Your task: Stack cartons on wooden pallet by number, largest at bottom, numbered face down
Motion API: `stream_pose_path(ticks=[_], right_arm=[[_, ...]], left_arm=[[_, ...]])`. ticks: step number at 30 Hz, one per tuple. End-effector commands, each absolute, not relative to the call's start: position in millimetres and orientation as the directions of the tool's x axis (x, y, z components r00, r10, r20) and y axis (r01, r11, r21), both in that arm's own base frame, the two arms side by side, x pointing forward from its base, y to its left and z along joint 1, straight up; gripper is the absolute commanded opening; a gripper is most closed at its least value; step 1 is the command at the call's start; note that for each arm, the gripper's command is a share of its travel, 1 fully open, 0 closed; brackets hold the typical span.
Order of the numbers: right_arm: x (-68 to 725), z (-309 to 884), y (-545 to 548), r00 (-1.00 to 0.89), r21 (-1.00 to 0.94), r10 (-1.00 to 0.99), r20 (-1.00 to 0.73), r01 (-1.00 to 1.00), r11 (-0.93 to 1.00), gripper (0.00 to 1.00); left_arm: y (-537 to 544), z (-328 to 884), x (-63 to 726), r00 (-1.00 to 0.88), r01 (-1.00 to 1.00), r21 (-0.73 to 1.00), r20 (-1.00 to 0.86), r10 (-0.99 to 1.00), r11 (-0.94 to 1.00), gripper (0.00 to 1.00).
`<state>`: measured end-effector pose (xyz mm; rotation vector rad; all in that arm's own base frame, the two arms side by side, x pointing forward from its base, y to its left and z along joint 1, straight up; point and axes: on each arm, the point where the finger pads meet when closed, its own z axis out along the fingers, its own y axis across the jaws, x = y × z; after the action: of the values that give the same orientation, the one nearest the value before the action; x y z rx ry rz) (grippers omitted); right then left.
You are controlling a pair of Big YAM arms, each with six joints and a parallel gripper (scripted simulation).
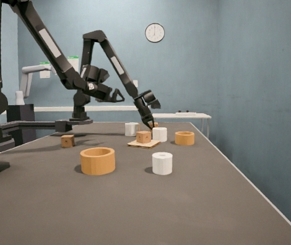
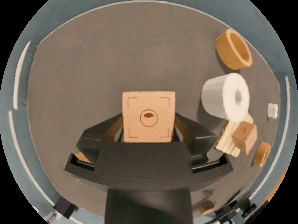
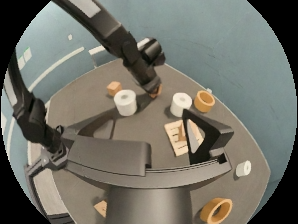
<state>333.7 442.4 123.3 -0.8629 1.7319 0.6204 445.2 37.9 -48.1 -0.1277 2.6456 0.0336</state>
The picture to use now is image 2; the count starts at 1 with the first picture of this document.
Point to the orange-brown open cup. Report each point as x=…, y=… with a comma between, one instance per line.
x=226, y=45

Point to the small square wooden pallet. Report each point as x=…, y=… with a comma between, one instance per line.
x=224, y=135

